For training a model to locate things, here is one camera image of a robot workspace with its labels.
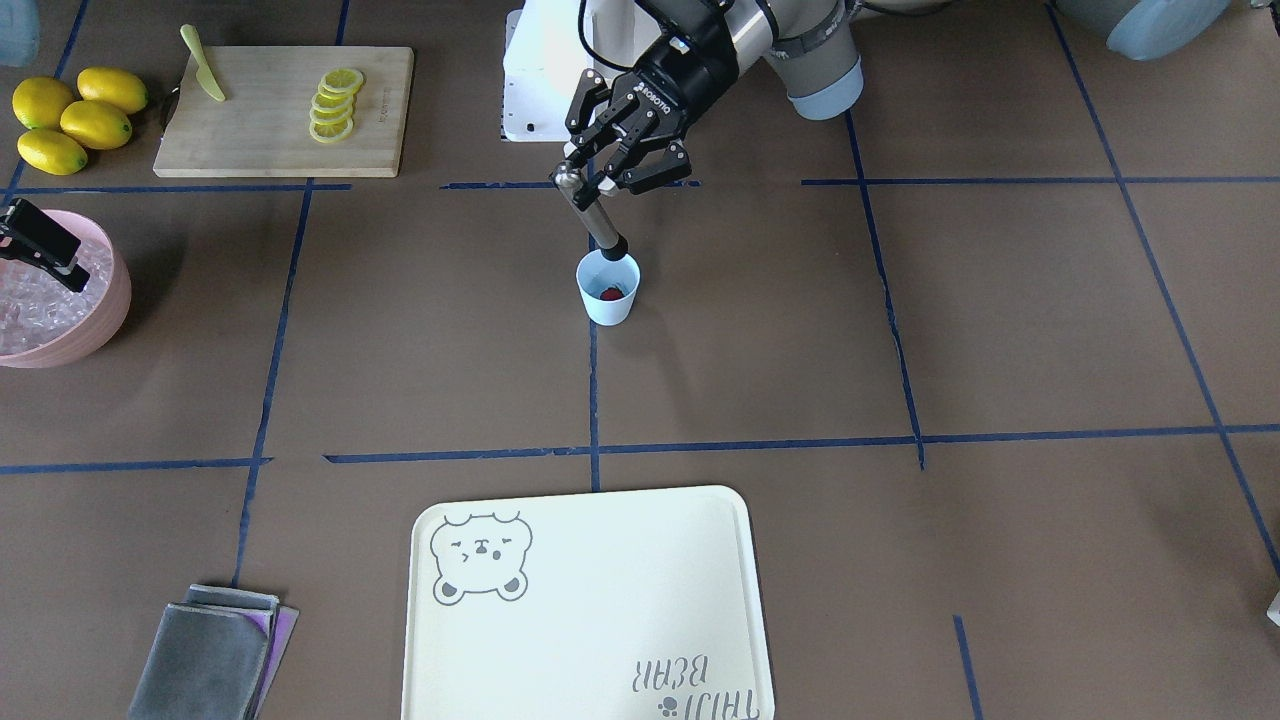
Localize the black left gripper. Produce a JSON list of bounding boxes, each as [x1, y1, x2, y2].
[[550, 1, 739, 195]]

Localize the grey folded cloths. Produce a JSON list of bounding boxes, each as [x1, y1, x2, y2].
[[127, 584, 300, 719]]

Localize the yellow-green plastic knife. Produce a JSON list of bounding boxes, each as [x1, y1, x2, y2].
[[179, 24, 227, 102]]

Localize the wooden cutting board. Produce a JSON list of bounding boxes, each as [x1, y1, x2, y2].
[[154, 46, 415, 178]]

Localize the pink bowl of ice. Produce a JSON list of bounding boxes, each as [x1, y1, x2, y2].
[[1, 209, 132, 369]]

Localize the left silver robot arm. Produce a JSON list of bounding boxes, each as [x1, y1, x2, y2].
[[553, 1, 948, 205]]

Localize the yellow lemon middle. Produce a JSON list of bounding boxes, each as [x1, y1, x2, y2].
[[59, 100, 133, 150]]

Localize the yellow lemon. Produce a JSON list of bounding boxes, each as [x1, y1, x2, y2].
[[59, 100, 133, 150], [76, 67, 150, 115], [15, 129, 90, 176], [12, 76, 77, 129]]

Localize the cream bear serving tray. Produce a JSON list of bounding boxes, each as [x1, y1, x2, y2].
[[399, 486, 776, 719]]

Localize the yellow lemon lower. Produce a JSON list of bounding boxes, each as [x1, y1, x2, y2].
[[15, 129, 90, 176]]

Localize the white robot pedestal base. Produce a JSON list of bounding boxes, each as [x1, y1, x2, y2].
[[500, 1, 659, 143]]

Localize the lemon slices stack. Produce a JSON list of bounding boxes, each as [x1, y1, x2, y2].
[[307, 67, 366, 143]]

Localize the steel muddler black tip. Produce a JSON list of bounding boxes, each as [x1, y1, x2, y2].
[[550, 161, 628, 263]]

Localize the light blue plastic cup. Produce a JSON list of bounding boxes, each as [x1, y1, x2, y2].
[[575, 250, 641, 327]]

